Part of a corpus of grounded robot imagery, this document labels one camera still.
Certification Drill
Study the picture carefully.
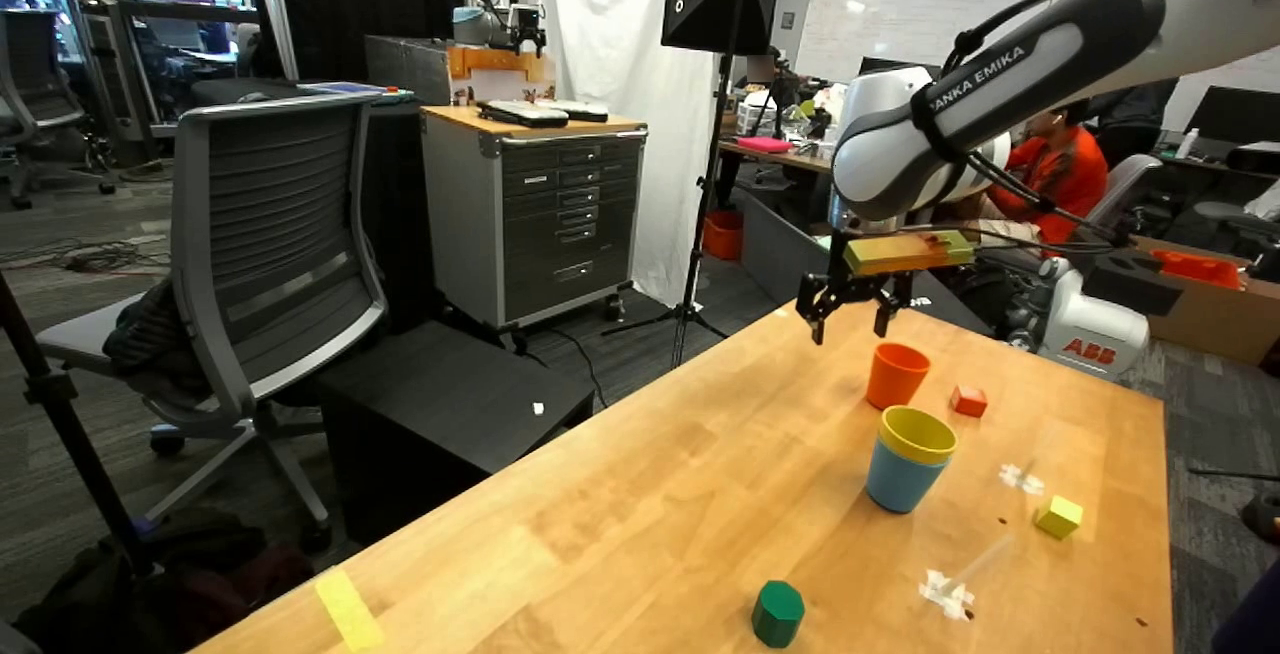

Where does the white industrial robot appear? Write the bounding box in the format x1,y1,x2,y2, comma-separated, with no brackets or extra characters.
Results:
998,256,1152,381

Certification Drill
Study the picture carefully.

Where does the monitor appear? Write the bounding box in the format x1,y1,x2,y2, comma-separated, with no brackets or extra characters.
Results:
1184,84,1280,163

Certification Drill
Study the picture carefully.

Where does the dark bag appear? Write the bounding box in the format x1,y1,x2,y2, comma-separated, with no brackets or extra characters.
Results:
12,508,317,654

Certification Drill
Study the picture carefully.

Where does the dark jacket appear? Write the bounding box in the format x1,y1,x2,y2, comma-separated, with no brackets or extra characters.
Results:
102,278,213,397

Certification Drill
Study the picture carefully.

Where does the black low cabinet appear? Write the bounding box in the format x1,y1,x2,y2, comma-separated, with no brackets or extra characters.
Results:
312,320,597,547

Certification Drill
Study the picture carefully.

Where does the white curtain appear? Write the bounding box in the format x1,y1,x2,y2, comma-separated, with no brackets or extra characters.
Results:
522,0,723,311

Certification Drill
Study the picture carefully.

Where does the yellow tape strip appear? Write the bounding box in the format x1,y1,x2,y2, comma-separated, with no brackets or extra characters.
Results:
314,567,386,652

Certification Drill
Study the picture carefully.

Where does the cardboard box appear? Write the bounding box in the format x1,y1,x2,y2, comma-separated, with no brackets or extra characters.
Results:
1083,234,1280,367

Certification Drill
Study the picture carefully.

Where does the orange cup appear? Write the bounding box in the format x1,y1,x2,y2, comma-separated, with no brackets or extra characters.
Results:
865,342,932,412

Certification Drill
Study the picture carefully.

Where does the orange bin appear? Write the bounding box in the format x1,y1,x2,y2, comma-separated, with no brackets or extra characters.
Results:
701,210,746,263

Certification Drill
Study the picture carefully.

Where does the yellow cup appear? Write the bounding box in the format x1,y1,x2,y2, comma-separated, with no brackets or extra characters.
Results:
878,405,958,466

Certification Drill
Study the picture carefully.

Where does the dark office chair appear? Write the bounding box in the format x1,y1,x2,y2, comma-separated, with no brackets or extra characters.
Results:
0,8,118,212

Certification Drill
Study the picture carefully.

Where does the grey tool drawer cabinet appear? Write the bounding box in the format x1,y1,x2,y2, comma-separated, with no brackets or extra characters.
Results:
419,105,649,333

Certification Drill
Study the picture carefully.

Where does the black keyboard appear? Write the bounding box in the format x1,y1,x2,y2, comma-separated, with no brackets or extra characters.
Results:
477,98,572,129

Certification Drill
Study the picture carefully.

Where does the yellow block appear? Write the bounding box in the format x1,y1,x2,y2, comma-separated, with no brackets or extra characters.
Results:
1034,494,1085,542

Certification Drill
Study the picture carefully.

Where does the grey mesh office chair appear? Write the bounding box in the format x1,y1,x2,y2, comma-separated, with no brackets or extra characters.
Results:
35,92,393,553

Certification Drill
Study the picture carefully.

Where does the green block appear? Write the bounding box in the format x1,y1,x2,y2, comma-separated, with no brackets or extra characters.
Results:
751,579,807,650

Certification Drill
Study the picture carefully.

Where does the stand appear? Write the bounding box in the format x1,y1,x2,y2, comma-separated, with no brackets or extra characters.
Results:
0,272,153,577

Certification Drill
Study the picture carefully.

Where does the blue cup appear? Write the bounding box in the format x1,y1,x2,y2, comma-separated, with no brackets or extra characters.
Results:
865,432,949,515

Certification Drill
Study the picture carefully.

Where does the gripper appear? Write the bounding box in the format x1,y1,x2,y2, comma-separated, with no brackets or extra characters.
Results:
796,232,917,346

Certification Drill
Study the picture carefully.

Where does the whiteboard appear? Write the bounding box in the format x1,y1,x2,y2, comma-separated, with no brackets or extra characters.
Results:
794,0,1093,87

